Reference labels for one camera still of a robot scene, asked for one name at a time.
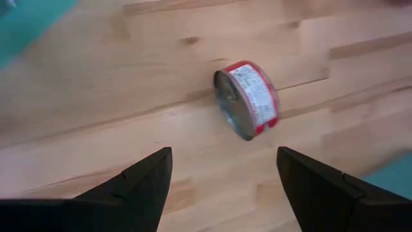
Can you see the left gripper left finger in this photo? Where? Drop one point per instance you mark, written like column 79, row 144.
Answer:
column 96, row 209

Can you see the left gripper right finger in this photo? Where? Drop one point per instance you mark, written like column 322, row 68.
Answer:
column 338, row 206

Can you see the red labelled tin can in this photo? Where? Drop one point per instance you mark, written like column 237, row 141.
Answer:
column 254, row 96

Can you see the teal plastic tray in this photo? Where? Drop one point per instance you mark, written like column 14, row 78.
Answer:
column 25, row 25

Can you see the translucent green plastic bin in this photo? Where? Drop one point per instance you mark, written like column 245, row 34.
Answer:
column 396, row 177

